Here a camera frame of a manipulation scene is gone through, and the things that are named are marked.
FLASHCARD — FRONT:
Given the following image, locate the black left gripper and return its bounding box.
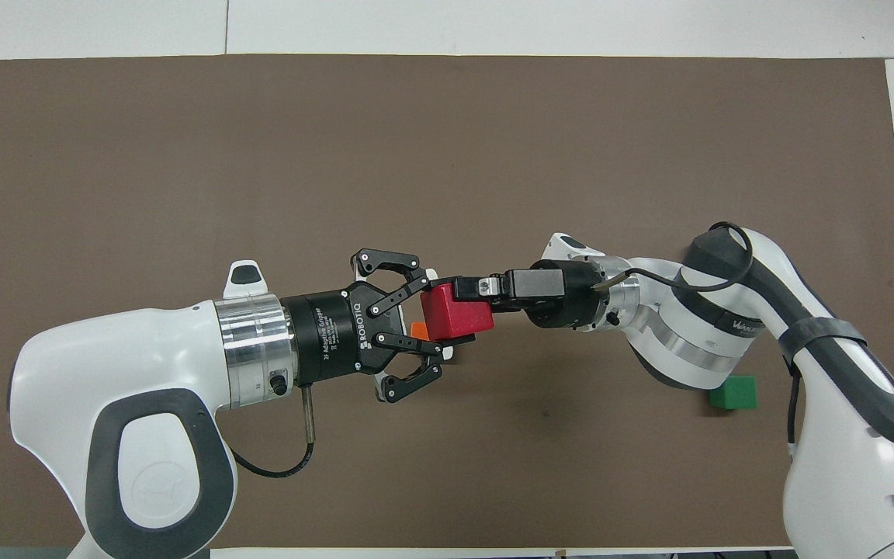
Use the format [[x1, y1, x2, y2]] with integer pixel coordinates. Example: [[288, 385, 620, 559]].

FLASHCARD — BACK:
[[280, 248, 456, 405]]

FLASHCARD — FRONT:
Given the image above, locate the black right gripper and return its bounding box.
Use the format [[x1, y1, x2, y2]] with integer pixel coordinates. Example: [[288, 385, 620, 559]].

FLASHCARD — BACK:
[[454, 260, 617, 332]]

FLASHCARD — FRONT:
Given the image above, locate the red cube block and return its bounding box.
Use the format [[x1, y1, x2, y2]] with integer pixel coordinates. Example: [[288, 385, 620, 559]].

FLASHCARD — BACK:
[[418, 283, 496, 344]]

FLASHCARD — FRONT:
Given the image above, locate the green cube block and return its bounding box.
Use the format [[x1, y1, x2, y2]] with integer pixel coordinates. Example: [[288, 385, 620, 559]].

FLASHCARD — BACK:
[[709, 375, 758, 411]]

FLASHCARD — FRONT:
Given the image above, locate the brown table mat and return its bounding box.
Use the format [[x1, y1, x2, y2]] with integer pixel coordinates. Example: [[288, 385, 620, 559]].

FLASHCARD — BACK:
[[0, 53, 894, 549]]

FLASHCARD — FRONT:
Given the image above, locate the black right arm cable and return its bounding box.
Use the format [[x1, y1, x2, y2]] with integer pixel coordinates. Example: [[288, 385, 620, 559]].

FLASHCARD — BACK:
[[591, 222, 803, 447]]

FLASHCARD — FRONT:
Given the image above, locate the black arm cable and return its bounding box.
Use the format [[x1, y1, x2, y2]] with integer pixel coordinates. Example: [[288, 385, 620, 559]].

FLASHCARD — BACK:
[[591, 222, 803, 447], [231, 387, 316, 479]]

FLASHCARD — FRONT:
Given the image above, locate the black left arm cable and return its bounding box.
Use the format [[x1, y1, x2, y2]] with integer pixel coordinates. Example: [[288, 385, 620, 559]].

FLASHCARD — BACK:
[[231, 387, 316, 479]]

